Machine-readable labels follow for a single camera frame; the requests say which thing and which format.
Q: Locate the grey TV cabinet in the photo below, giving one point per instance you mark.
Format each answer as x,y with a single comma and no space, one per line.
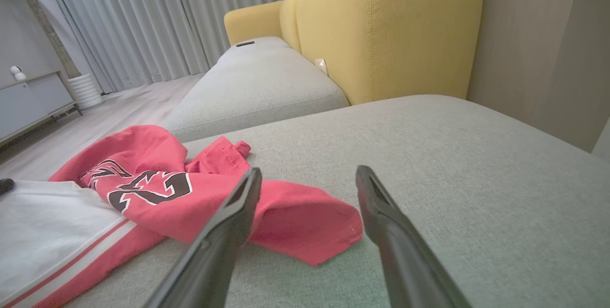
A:
28,103

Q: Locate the white sofa tag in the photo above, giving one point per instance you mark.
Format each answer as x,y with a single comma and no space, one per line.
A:
321,66

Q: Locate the yellow sofa backrest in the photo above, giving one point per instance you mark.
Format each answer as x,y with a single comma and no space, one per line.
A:
391,26

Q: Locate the small white figurine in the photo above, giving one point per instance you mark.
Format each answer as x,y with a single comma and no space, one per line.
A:
18,73

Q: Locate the small grey sofa seat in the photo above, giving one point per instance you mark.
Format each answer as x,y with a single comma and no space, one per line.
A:
257,84

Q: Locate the green potted plant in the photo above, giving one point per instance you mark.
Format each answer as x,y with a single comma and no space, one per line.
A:
45,26

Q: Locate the white ribbed plant pot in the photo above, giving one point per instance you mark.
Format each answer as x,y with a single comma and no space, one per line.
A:
86,91

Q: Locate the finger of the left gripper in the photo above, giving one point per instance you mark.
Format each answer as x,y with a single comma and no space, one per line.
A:
5,186

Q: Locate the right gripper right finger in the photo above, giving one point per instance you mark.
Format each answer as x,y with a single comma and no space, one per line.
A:
405,260

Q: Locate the large grey sofa seat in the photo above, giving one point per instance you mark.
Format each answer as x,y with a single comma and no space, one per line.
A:
476,193

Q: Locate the red and white jersey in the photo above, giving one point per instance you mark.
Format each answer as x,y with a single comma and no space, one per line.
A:
157,212

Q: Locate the grey pleated curtain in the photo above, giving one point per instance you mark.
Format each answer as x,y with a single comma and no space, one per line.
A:
157,17

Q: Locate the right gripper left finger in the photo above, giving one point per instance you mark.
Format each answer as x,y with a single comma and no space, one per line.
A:
214,255

